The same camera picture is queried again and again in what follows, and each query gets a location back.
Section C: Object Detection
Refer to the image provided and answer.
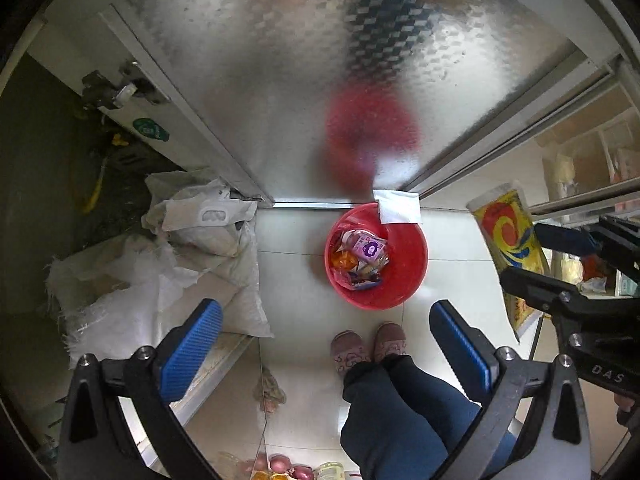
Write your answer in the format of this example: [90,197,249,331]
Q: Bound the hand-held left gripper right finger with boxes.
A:
[428,298,594,480]

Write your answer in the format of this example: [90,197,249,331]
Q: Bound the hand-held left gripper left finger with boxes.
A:
[57,298,224,480]

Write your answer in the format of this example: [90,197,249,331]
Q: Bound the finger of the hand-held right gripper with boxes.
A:
[534,215,640,263]
[500,266,601,319]

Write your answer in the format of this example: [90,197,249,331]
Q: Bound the yellow foil packet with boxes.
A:
[466,180,554,344]

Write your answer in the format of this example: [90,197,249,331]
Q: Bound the red plastic bucket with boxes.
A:
[324,201,430,311]

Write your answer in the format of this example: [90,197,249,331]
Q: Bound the blue plastic wrapper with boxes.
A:
[350,267,384,289]

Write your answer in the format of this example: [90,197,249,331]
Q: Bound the snack wrappers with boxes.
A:
[345,230,391,266]

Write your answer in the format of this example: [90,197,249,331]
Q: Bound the orange jelly cup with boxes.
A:
[331,251,359,274]

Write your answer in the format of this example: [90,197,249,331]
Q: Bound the person's right hand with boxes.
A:
[612,392,640,429]

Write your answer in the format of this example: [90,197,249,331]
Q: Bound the pink slipper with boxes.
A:
[372,322,409,364]
[331,330,374,380]

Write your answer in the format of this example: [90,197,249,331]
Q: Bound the frayed white woven sack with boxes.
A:
[47,235,274,357]

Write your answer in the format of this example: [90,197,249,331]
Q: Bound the glass front cabinet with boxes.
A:
[525,75,640,306]

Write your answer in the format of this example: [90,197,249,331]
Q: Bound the net bag of garlic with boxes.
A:
[252,367,287,414]

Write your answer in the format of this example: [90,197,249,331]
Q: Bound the person's blue trousers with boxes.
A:
[340,355,519,480]

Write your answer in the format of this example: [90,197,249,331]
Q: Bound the white plastic bag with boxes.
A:
[164,185,257,232]

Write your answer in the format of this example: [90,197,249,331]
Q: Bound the round green sticker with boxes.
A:
[132,117,171,144]

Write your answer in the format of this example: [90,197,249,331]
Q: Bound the cabinet door hinge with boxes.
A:
[82,60,166,109]

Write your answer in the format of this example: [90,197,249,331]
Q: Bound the patterned metal cabinet door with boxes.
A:
[100,0,622,209]

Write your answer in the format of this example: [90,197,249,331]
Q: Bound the yellow hose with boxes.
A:
[82,132,126,214]

